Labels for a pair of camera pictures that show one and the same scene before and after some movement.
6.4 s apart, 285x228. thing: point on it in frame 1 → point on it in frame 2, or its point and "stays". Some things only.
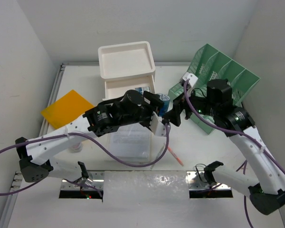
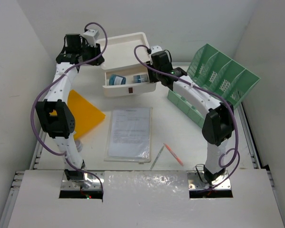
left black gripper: x=154 y=105 → x=96 y=50
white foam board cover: x=137 y=199 stays
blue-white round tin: x=142 y=89 → x=141 y=78
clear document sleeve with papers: x=132 y=144 stays
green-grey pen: x=158 y=153 stays
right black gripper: x=174 y=115 → x=153 y=78
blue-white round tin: x=165 y=106 → x=116 y=80
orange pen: x=178 y=160 stays
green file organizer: x=212 y=80 stays
